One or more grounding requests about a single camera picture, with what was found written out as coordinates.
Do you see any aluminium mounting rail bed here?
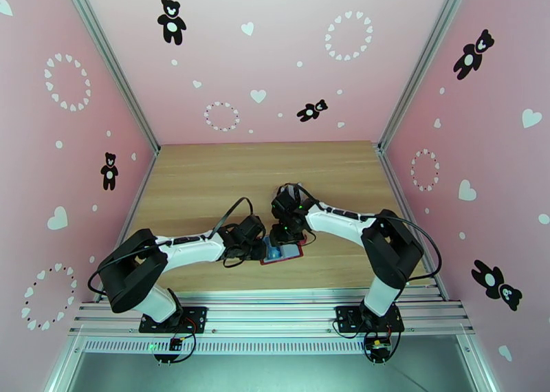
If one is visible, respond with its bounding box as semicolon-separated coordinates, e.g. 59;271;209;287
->
67;286;476;337

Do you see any black electronics module yellow connector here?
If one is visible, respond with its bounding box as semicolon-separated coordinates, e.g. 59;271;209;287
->
364;336;394;363

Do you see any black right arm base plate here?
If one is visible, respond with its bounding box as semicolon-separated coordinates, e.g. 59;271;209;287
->
335;305;405;334

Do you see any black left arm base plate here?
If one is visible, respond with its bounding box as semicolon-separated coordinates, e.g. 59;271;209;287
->
138;305;208;334

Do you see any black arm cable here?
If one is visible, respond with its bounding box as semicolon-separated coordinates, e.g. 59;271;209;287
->
279;183;443;283
211;196;254;269

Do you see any perforated metal strip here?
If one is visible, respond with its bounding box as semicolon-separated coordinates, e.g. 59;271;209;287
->
81;338;461;356

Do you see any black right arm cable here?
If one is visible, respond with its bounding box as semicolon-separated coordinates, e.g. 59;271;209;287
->
279;183;443;283

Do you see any red leather card holder wallet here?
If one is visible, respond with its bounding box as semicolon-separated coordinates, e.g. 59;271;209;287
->
258;231;307;266

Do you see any aluminium side rail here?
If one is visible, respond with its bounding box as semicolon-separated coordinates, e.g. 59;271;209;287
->
93;147;161;303
377;146;448;303

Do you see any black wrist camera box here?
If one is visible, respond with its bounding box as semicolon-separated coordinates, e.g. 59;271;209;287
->
271;188;303;216
238;215;267;239

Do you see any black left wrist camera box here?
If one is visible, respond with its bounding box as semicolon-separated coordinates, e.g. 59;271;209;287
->
238;215;267;239

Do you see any aluminium corner post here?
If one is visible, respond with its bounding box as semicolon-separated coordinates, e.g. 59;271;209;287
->
377;0;476;152
58;0;161;155

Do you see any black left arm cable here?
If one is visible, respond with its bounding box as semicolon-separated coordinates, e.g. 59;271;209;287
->
211;196;254;269

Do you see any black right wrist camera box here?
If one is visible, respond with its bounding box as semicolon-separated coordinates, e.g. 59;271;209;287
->
271;188;303;216

